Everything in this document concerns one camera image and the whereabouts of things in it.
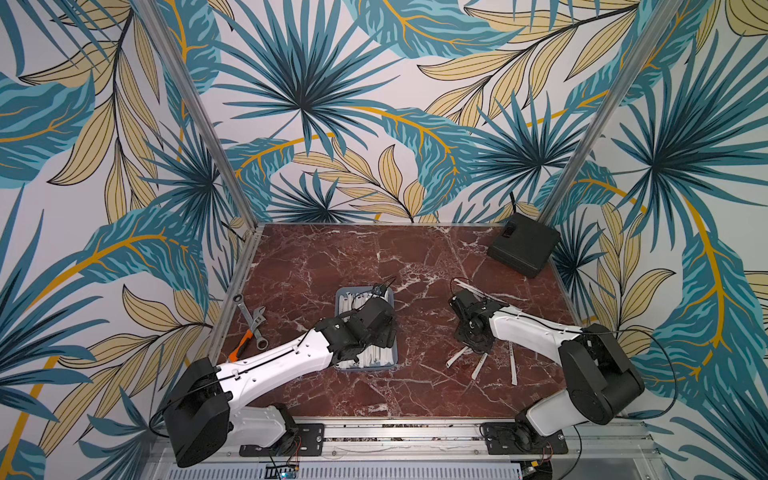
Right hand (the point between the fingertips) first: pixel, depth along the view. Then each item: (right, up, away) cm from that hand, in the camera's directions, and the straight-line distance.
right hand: (466, 338), depth 91 cm
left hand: (-26, +6, -10) cm, 29 cm away
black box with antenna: (+26, +30, +19) cm, 44 cm away
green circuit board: (-50, -27, -19) cm, 59 cm away
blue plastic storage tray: (-27, -4, -5) cm, 28 cm away
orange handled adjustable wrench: (-64, +6, +2) cm, 64 cm away
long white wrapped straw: (+12, -5, -5) cm, 14 cm away
